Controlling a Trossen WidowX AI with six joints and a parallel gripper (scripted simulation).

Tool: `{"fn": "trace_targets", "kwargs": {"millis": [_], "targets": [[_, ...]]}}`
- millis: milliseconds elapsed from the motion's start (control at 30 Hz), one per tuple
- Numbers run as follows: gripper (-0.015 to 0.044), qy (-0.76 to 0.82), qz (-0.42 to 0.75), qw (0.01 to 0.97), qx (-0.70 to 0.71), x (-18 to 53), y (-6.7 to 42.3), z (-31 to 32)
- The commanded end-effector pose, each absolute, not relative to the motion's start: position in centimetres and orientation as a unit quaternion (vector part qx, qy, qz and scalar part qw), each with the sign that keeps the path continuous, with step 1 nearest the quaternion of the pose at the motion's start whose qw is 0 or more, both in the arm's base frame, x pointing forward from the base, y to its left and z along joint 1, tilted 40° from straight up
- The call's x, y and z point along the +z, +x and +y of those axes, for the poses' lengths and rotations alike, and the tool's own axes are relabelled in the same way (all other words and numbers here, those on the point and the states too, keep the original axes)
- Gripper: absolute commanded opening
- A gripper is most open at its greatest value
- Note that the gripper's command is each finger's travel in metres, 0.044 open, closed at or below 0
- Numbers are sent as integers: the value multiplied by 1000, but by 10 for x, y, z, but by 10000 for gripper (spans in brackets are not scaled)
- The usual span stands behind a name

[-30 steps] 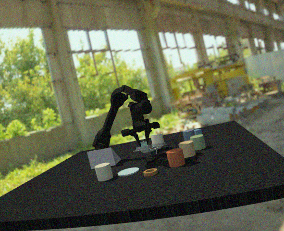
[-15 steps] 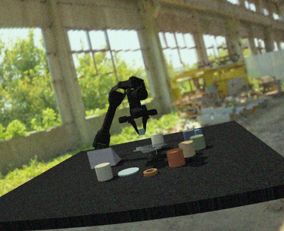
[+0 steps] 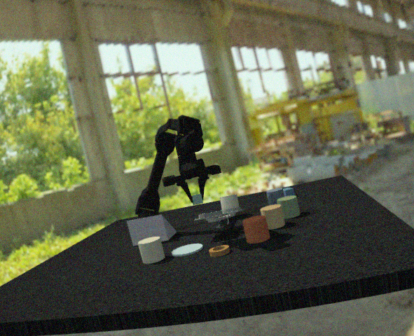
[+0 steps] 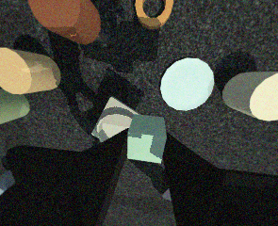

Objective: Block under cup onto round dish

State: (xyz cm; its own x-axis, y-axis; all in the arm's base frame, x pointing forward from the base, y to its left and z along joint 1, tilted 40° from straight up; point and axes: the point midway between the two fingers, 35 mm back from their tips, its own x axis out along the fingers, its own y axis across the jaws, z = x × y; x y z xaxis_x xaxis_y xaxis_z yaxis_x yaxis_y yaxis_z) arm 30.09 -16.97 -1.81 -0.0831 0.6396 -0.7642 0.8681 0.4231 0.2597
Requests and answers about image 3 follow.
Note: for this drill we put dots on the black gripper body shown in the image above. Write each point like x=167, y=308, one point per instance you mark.
x=171, y=180

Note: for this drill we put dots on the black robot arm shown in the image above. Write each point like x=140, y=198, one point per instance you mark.
x=190, y=142

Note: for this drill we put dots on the light blue block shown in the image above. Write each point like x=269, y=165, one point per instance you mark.
x=288, y=192

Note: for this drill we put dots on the grey-blue cylinder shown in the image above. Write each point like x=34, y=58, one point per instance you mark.
x=273, y=195

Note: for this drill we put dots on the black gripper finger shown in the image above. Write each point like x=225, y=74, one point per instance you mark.
x=201, y=182
x=187, y=191

